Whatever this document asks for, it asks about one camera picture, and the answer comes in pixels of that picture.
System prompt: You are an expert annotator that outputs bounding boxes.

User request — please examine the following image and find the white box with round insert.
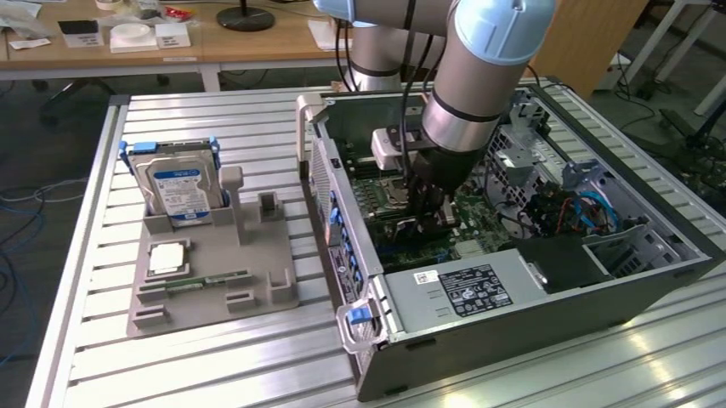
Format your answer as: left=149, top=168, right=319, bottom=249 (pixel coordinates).
left=109, top=23, right=161, bottom=54

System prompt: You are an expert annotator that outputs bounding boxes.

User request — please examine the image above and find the open black PC case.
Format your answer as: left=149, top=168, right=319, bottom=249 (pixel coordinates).
left=298, top=76, right=725, bottom=403

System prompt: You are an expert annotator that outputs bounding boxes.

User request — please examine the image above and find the white floor cable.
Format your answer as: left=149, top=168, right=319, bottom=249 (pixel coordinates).
left=0, top=178, right=87, bottom=205

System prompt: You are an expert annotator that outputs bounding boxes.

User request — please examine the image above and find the black office chair base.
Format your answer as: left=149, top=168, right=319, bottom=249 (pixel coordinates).
left=34, top=74, right=171, bottom=127

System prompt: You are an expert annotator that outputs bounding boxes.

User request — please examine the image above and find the red disk wire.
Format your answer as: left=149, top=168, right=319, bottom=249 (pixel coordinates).
left=557, top=195, right=576, bottom=234

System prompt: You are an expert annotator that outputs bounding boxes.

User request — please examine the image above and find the black round lamp base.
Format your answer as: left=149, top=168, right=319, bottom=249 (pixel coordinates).
left=215, top=0, right=277, bottom=31

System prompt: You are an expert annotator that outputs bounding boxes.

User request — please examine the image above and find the grey power supply unit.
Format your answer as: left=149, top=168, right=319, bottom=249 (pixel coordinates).
left=374, top=248, right=561, bottom=335

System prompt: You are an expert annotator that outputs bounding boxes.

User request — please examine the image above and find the green motherboard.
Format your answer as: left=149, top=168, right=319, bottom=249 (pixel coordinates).
left=345, top=148, right=529, bottom=273

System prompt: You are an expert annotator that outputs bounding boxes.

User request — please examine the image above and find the plain white labelled box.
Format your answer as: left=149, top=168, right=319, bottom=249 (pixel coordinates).
left=154, top=21, right=193, bottom=50

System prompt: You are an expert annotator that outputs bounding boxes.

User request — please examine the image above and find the blue floor cable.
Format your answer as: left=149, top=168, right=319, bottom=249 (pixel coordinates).
left=0, top=199, right=47, bottom=366

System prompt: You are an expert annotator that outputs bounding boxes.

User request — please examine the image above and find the clear plastic bag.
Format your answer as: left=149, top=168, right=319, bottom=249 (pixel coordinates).
left=0, top=0, right=57, bottom=39

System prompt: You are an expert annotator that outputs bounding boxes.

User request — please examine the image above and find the loose green RAM stick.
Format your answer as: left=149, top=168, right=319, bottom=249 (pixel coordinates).
left=163, top=274, right=243, bottom=292

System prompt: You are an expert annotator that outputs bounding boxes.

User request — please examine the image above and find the blue disk wire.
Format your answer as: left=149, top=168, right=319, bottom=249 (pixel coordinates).
left=572, top=190, right=621, bottom=237

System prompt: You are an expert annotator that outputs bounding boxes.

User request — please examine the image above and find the white box with black lid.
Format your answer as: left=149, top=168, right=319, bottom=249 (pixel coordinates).
left=57, top=20, right=106, bottom=48

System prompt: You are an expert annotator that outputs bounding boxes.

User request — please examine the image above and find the white paper stack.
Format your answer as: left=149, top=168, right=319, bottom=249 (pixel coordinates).
left=307, top=19, right=354, bottom=52

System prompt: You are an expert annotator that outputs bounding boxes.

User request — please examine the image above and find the wooden desk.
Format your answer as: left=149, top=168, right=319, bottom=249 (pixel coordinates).
left=0, top=0, right=512, bottom=82

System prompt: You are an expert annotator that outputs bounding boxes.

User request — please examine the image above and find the silver disk bay bracket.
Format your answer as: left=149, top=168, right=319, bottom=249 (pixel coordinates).
left=582, top=224, right=682, bottom=281

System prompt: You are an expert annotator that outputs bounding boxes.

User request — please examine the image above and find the hard disk with blue rails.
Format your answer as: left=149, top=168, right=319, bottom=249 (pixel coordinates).
left=118, top=136, right=230, bottom=233

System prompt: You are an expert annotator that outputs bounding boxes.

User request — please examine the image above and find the wooden cabinet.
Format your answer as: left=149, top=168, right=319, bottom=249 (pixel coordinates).
left=521, top=0, right=652, bottom=99

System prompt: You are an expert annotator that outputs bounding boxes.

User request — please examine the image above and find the metal CPU socket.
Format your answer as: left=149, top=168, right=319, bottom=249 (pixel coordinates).
left=381, top=176, right=413, bottom=210

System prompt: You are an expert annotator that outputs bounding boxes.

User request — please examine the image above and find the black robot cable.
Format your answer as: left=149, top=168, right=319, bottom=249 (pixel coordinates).
left=333, top=0, right=436, bottom=182

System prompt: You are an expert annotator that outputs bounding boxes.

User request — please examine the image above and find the grey parts rack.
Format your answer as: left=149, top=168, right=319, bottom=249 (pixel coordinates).
left=125, top=166, right=301, bottom=341

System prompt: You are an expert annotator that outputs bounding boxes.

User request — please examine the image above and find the black stand equipment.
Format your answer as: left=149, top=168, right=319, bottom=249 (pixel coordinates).
left=661, top=82, right=726, bottom=192

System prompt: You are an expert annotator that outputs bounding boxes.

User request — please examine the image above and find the white table frame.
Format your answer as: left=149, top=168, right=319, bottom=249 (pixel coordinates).
left=621, top=0, right=726, bottom=116

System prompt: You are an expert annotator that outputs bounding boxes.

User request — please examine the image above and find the black plastic air duct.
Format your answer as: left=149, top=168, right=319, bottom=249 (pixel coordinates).
left=518, top=235, right=616, bottom=295

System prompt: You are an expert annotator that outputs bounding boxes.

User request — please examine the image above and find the silver disk bay cage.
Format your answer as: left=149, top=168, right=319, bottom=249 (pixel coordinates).
left=486, top=91, right=612, bottom=213

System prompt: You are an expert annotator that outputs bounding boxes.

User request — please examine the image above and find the installed RAM stick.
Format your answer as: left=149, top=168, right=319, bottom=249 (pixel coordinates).
left=368, top=207, right=405, bottom=226

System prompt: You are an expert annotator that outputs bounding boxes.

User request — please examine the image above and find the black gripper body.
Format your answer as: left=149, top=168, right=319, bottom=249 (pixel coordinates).
left=412, top=146, right=485, bottom=201

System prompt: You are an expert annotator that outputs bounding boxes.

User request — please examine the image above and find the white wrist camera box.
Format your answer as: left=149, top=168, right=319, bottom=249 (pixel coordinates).
left=370, top=127, right=425, bottom=172

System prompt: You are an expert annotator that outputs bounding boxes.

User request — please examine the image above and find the CPU with silver lid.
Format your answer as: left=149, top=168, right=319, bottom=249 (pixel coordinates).
left=146, top=242, right=194, bottom=278

